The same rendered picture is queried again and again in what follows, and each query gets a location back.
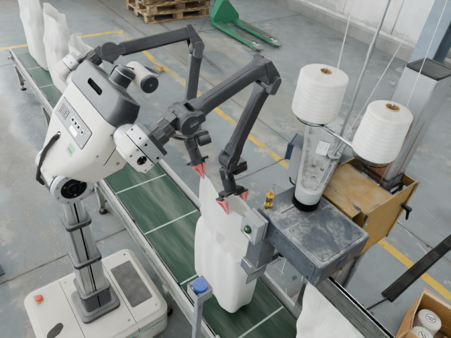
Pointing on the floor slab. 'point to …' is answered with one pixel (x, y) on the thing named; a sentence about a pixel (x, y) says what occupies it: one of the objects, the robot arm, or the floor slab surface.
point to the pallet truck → (221, 7)
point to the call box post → (197, 320)
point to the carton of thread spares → (435, 305)
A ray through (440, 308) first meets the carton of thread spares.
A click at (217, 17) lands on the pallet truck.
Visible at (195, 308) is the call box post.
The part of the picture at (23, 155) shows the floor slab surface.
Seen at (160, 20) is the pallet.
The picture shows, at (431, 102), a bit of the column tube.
